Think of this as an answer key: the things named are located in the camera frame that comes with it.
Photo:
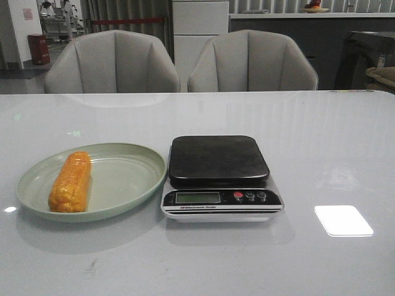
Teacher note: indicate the black silver kitchen scale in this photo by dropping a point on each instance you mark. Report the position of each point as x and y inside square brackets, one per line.
[221, 178]

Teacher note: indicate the orange corn cob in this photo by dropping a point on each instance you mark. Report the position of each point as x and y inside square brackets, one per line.
[69, 193]

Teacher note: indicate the left grey upholstered chair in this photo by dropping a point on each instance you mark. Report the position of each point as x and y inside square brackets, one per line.
[114, 61]

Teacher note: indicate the right grey upholstered chair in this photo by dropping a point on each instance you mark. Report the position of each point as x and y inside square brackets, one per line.
[251, 60]

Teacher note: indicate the red barrier belt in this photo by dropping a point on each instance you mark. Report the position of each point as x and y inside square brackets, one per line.
[129, 21]

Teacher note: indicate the white cabinet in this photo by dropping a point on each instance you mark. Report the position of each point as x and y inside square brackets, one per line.
[195, 22]

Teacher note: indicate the beige cushion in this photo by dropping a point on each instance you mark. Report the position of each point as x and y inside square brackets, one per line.
[381, 79]

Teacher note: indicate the dark armchair at right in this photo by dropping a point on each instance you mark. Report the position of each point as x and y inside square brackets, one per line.
[363, 50]

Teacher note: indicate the fruit bowl on counter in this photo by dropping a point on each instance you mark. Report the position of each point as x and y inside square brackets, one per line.
[314, 6]

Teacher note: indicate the pale green round plate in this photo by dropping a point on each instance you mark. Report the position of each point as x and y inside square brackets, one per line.
[123, 176]

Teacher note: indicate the red trash bin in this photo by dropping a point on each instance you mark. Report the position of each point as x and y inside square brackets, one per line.
[38, 49]

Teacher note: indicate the dark grey counter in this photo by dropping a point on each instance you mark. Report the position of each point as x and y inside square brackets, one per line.
[320, 36]

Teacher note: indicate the grey upholstered chair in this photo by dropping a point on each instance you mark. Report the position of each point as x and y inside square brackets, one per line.
[251, 60]
[114, 61]

